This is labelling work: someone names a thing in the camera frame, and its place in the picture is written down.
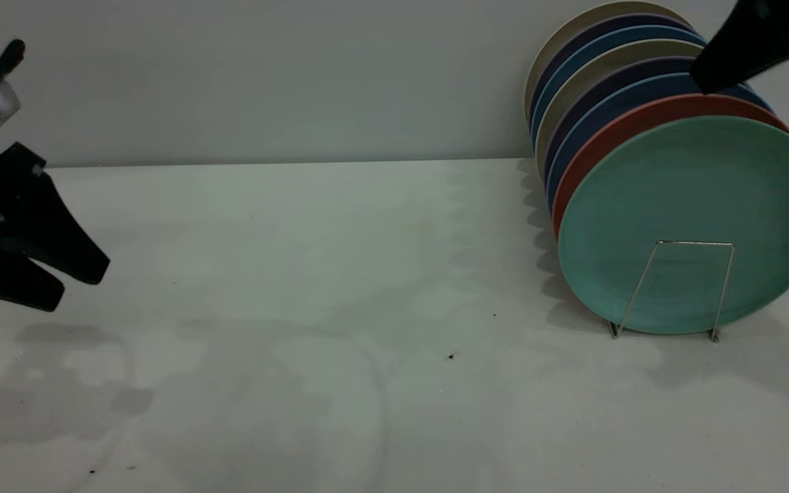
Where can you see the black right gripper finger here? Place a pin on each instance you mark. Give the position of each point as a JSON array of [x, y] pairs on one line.
[[764, 38]]

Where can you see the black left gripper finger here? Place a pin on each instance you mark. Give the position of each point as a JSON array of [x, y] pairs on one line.
[[55, 236], [7, 284]]

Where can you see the green plate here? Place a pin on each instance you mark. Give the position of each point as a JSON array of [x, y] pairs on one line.
[[696, 192]]

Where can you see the dark purple plate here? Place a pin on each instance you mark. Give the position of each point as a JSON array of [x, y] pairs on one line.
[[568, 48], [607, 87]]

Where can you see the navy plate with blue rim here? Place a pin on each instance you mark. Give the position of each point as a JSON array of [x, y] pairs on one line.
[[607, 113]]

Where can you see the beige plate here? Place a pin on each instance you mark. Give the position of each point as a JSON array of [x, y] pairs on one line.
[[553, 42], [592, 72]]

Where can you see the pink plate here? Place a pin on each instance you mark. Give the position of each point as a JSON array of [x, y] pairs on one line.
[[614, 135]]

